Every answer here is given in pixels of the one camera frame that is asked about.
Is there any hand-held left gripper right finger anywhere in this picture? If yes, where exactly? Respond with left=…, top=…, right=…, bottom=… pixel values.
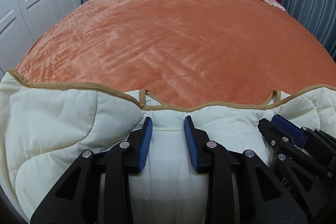
left=183, top=115, right=307, bottom=224

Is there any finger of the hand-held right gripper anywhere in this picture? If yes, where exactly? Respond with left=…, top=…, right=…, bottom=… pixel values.
left=258, top=118, right=290, bottom=151
left=271, top=114, right=307, bottom=146

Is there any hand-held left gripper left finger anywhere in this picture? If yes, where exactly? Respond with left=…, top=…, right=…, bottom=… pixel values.
left=30, top=116, right=153, bottom=224

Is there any orange plush blanket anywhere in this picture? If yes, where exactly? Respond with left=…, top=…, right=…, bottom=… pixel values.
left=15, top=0, right=336, bottom=112

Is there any cream quilted jacket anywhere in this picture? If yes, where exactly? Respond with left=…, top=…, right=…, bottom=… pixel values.
left=0, top=69, right=336, bottom=224

